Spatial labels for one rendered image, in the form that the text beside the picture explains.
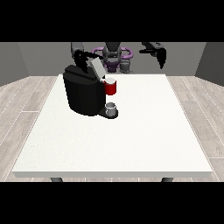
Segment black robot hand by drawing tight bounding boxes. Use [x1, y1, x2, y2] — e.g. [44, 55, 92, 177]
[72, 49, 95, 74]
[138, 46, 168, 70]

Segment pale grey machine lid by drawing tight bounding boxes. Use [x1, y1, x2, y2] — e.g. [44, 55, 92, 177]
[88, 58, 107, 80]

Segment black coffee machine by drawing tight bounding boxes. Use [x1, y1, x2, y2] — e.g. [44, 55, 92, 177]
[62, 64, 119, 119]

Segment small grey coffee pod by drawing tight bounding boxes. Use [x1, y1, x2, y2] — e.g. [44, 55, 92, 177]
[120, 59, 131, 74]

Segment red pod holder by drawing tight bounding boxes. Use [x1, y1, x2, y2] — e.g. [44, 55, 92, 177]
[103, 77, 118, 96]

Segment grey robot trunk purple rings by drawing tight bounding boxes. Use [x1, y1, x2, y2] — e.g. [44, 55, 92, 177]
[91, 42, 135, 74]

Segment small grey cup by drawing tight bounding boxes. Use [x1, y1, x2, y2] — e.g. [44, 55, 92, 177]
[105, 101, 117, 116]

